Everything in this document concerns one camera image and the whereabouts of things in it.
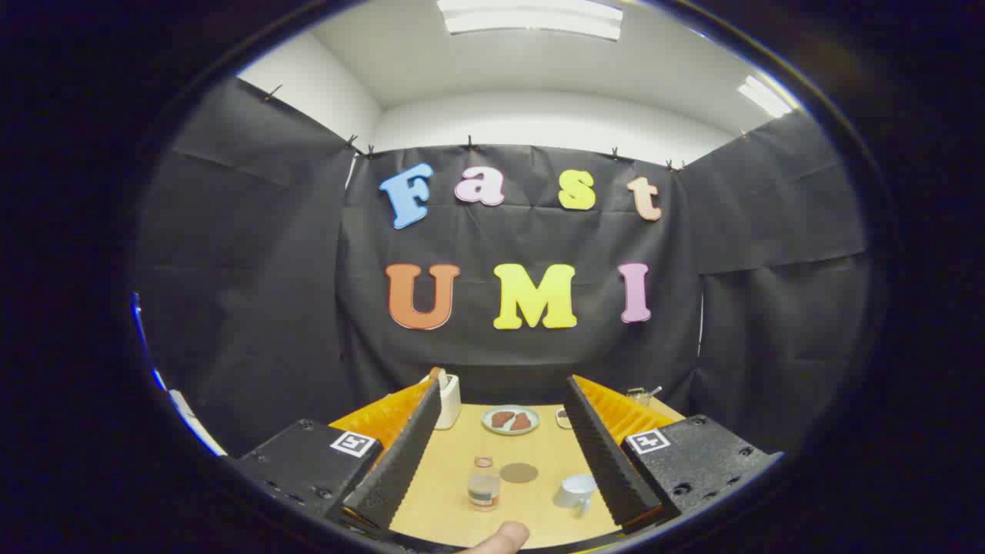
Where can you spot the white toaster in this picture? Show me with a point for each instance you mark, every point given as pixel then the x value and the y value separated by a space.
pixel 450 404

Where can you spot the long ceiling light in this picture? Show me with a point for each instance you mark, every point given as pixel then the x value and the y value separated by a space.
pixel 531 19

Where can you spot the brown meat piece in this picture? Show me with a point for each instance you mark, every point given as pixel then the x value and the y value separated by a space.
pixel 502 419
pixel 522 422

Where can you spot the round brown coaster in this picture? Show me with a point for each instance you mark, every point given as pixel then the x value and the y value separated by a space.
pixel 519 472

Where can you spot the toast slice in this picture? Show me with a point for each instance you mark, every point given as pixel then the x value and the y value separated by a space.
pixel 437 375

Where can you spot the pale blue cup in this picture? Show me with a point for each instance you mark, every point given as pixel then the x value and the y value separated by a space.
pixel 577 488

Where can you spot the small ceiling light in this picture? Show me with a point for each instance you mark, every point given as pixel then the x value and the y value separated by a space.
pixel 763 96

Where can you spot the pale green round plate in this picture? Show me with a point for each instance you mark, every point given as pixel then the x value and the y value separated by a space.
pixel 511 432

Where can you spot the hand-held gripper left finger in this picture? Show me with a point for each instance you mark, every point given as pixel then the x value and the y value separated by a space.
pixel 400 462

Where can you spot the clear plastic juice bottle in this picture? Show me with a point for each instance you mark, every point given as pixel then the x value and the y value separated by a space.
pixel 484 492

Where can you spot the small white snack dish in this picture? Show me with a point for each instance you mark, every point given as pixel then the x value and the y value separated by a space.
pixel 563 418

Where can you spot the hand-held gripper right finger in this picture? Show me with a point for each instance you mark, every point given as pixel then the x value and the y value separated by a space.
pixel 604 462

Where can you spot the wooden table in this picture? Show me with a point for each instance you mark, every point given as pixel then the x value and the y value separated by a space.
pixel 446 481

